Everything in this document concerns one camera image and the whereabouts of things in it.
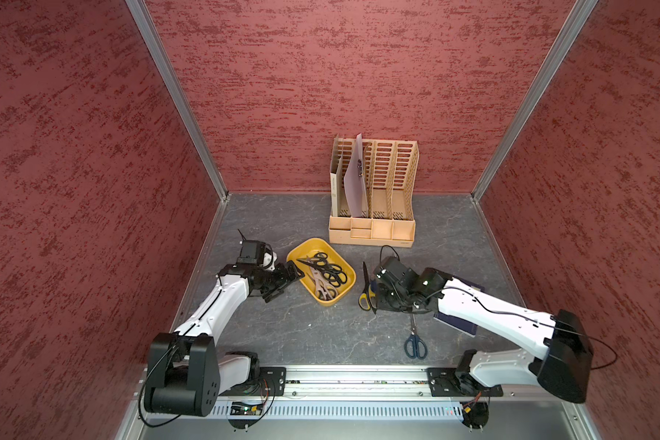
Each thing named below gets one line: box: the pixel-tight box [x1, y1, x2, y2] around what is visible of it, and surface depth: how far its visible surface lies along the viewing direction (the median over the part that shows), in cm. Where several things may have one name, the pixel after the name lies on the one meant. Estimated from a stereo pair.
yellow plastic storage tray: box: [286, 237, 357, 307], surface depth 99 cm
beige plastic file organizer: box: [328, 139, 420, 248], surface depth 106 cm
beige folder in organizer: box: [330, 133, 342, 218], surface depth 92 cm
